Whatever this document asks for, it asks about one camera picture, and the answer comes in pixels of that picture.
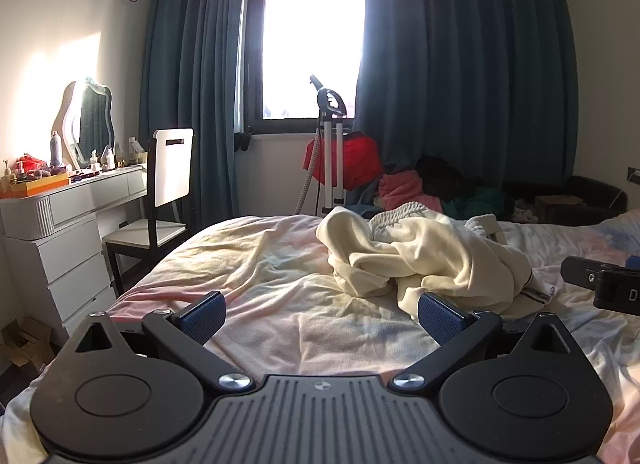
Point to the window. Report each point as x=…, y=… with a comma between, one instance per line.
x=310, y=44

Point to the blue cloth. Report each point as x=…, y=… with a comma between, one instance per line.
x=367, y=196

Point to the black cloth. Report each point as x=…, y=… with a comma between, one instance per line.
x=440, y=174

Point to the pink cloth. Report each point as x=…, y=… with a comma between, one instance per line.
x=400, y=189

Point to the teal curtain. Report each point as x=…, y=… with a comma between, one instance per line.
x=200, y=69
x=475, y=44

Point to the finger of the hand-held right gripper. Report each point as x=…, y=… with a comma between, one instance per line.
x=577, y=271

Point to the flattened cardboard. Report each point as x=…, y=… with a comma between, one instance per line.
x=25, y=339

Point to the white drying rack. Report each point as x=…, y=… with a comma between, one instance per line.
x=330, y=99

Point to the cardboard box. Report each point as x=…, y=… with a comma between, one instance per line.
x=557, y=200

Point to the red pouch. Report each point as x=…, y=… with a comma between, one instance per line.
x=32, y=163

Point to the cream zip sweatshirt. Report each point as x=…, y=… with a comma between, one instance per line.
x=440, y=254

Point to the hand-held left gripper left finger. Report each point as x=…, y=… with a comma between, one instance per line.
x=204, y=318

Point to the black sofa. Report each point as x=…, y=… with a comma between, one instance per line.
x=590, y=189

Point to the white dresser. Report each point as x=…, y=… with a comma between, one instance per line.
x=75, y=254

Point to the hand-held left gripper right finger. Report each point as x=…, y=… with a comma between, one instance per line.
x=441, y=320

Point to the orange tray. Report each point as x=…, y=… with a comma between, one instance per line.
x=45, y=186

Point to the white wavy frame mirror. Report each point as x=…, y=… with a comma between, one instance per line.
x=92, y=119

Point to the red cloth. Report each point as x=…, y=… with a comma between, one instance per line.
x=360, y=159

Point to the green cloth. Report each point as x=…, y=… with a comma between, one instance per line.
x=480, y=201

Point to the white box appliance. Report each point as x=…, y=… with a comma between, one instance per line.
x=172, y=164

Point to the silver spray bottle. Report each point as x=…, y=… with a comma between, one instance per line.
x=55, y=149

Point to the bed with pastel sheet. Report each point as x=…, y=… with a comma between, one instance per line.
x=280, y=264

